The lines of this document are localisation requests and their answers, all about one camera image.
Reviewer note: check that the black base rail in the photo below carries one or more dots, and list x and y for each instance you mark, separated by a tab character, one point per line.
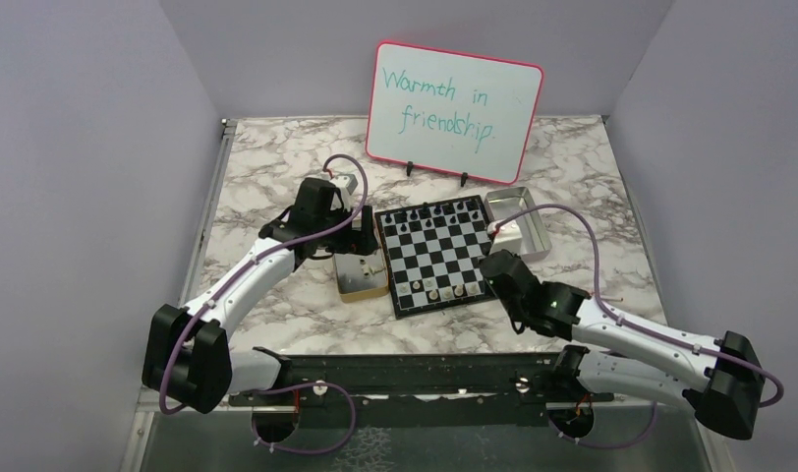
426	390

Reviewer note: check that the black and white chessboard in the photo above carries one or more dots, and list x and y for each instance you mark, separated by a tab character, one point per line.
444	241

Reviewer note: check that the aluminium frame rail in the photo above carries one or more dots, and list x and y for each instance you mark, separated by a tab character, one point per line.
147	403

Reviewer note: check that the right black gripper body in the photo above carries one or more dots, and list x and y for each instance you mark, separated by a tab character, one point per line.
513	311

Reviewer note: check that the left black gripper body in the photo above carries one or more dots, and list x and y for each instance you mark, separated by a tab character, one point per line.
348	240

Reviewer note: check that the white board with pink frame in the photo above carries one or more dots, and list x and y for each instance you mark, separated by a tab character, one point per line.
452	112

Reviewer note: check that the empty silver metal tin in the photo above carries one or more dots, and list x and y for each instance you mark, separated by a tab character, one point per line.
502	204

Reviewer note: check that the gold tin with white pieces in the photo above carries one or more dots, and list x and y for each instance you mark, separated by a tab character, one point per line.
360	278

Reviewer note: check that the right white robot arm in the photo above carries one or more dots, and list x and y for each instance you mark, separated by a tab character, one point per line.
612	351

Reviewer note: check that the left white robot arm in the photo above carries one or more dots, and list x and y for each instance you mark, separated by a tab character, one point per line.
188	357

